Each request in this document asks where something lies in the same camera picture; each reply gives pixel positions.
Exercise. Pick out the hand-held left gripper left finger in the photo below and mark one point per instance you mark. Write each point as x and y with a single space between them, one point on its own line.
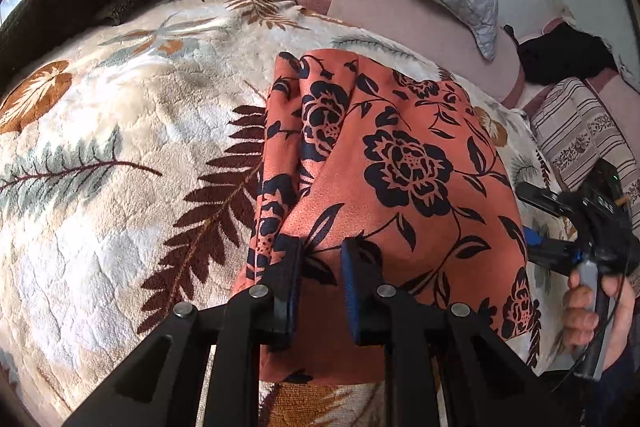
289 287

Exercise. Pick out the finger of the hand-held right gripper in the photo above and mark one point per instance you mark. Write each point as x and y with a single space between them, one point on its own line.
540 199
542 247

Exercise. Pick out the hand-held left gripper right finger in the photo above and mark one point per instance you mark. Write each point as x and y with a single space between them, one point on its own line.
352 292

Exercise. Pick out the orange floral cloth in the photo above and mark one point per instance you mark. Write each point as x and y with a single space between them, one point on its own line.
400 187

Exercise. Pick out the person's right hand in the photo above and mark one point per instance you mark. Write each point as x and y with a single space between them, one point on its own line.
575 312

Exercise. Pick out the striped patterned cloth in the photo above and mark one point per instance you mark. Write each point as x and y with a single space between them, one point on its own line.
580 132

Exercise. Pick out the black cloth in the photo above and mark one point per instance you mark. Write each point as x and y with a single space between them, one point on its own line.
565 54

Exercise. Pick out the leaf print fleece blanket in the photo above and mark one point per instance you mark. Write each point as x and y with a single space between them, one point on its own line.
125 217

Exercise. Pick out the pink mattress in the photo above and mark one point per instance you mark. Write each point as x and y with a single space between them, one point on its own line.
390 7

